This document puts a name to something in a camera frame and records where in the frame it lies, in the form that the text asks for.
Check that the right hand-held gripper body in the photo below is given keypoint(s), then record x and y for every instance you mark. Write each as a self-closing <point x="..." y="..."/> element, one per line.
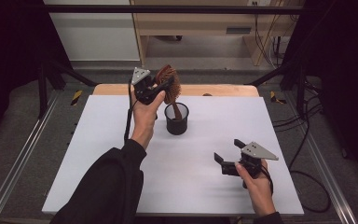
<point x="254" y="152"/>

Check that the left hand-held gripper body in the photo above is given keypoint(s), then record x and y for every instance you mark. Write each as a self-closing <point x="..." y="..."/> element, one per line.
<point x="143" y="90"/>

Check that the wooden hairbrush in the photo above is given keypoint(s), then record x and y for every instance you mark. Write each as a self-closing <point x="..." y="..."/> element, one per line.
<point x="169" y="76"/>

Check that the black mesh pen holder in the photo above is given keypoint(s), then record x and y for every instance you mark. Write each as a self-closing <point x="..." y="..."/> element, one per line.
<point x="176" y="126"/>

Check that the person's left hand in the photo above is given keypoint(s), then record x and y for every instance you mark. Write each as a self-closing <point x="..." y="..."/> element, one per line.
<point x="144" y="121"/>

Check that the person's right hand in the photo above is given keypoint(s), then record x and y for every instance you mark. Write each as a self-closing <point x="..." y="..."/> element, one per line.
<point x="261" y="193"/>

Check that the yellow black hazard tape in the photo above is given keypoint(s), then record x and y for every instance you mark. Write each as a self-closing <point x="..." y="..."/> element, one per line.
<point x="76" y="97"/>
<point x="275" y="97"/>

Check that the wooden office desk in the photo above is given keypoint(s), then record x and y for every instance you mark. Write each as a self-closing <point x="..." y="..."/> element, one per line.
<point x="199" y="23"/>

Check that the black curtain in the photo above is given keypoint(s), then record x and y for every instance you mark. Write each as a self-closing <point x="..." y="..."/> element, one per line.
<point x="9" y="62"/>
<point x="348" y="62"/>

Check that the black metal frame bar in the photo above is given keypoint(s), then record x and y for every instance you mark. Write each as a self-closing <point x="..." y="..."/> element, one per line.
<point x="167" y="9"/>

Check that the black metal frame strut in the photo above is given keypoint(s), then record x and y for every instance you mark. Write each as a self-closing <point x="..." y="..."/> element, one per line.
<point x="43" y="93"/>
<point x="300" y="90"/>

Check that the aluminium floor rail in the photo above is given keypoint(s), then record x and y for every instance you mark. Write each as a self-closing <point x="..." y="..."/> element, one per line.
<point x="332" y="186"/>
<point x="15" y="171"/>

